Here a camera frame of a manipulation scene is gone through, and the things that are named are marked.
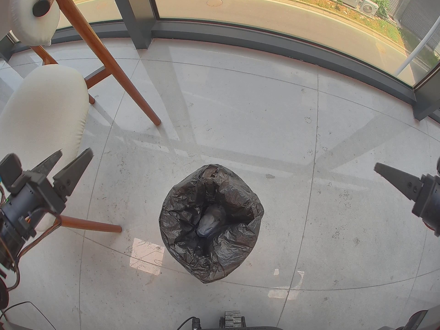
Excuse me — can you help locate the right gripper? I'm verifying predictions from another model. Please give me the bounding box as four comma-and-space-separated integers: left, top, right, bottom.
374, 162, 440, 237

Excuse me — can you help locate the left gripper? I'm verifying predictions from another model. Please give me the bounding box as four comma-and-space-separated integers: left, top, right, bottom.
0, 147, 95, 240

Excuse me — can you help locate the white paper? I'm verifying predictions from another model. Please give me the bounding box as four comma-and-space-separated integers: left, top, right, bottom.
197, 203, 227, 238

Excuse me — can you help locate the black plastic bag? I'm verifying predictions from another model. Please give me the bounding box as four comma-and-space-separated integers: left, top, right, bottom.
159, 164, 265, 284

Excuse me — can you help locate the white cushioned wooden chair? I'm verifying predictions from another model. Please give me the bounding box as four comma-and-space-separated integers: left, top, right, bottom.
0, 0, 161, 234

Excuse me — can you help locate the window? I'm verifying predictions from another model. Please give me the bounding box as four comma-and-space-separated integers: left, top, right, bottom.
0, 0, 440, 121

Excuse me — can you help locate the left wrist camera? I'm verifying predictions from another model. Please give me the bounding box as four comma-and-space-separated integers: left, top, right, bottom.
0, 153, 23, 193

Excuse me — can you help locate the black cable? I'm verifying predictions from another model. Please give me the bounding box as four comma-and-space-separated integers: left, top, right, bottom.
177, 316, 201, 330

